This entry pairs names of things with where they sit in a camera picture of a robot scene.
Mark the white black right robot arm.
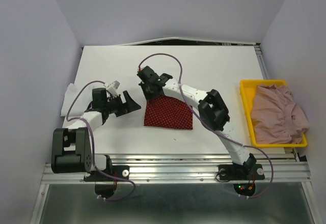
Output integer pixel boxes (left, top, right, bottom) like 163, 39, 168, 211
137, 66, 256, 178

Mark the white skirt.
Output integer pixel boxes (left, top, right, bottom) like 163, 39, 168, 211
61, 83, 94, 117

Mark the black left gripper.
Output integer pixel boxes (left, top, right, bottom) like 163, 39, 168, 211
104, 91, 141, 117

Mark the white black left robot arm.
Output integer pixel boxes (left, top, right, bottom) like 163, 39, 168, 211
51, 88, 141, 174

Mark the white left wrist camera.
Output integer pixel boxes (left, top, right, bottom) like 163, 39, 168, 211
104, 80, 120, 97

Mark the aluminium mounting rail frame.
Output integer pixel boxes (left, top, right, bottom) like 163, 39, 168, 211
31, 46, 322, 223

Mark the red polka dot skirt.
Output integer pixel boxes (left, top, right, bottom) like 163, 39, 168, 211
144, 96, 193, 130

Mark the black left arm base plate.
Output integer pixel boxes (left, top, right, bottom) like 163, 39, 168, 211
84, 165, 130, 182

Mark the yellow plastic tray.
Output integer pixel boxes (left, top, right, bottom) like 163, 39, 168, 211
240, 80, 308, 148

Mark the pink skirt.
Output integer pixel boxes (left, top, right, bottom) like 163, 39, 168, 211
251, 85, 310, 145

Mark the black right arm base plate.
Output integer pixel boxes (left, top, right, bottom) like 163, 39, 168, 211
217, 164, 265, 181

